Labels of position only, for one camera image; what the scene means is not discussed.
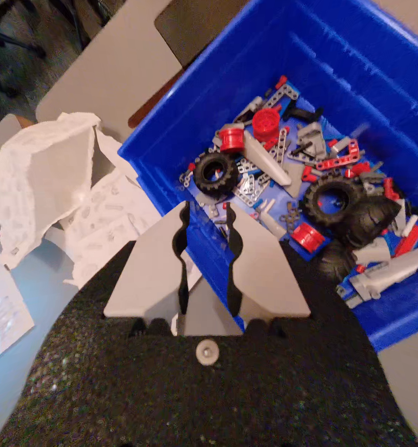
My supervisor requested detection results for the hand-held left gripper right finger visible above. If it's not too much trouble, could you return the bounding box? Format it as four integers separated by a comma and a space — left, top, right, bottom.
226, 202, 312, 334

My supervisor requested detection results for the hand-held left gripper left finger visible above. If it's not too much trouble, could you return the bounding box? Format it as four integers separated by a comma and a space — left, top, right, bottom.
104, 200, 191, 336

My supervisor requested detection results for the blue plastic bin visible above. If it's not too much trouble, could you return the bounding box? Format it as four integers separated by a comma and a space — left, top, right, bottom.
118, 0, 418, 353

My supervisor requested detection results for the small white toy panel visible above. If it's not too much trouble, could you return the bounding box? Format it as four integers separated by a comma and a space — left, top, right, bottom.
260, 210, 287, 240

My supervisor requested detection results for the red toy wheel hub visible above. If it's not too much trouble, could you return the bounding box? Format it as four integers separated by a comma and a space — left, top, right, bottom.
290, 222, 326, 253
218, 127, 245, 153
252, 108, 282, 141

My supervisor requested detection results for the printed white paper sheet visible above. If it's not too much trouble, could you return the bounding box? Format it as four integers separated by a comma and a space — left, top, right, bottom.
64, 171, 202, 288

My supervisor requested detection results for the medium black toy tire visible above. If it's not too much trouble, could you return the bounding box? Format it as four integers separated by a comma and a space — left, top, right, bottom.
192, 151, 240, 202

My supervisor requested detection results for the grey toy panel piece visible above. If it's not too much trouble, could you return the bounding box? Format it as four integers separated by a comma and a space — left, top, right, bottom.
283, 162, 306, 198
351, 237, 393, 264

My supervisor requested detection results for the long grey wedge panel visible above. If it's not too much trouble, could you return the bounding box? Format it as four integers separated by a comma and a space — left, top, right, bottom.
243, 134, 293, 186

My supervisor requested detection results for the large black grooved toy tire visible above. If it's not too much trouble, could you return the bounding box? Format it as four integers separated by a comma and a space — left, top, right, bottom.
345, 196, 402, 247

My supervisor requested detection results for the large black lugged toy tire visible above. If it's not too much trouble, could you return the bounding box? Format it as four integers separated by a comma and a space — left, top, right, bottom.
303, 174, 366, 228

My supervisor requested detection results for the long grey toy panel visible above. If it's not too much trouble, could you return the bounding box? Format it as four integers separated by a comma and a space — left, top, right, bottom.
349, 244, 418, 310

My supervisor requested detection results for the pile of toy building pieces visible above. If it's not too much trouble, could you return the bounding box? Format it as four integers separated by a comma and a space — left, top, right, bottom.
179, 75, 418, 311

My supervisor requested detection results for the printed instruction sheet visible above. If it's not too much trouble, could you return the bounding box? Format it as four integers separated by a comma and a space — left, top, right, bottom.
0, 223, 35, 369

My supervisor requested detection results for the crumpled white paper bag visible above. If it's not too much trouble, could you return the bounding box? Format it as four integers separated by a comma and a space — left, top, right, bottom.
0, 112, 141, 269

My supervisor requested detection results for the dark brown mat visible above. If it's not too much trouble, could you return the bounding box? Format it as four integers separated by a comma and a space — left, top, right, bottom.
154, 0, 252, 69

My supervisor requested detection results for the black chair base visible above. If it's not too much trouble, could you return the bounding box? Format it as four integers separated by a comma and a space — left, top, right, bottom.
0, 0, 103, 100

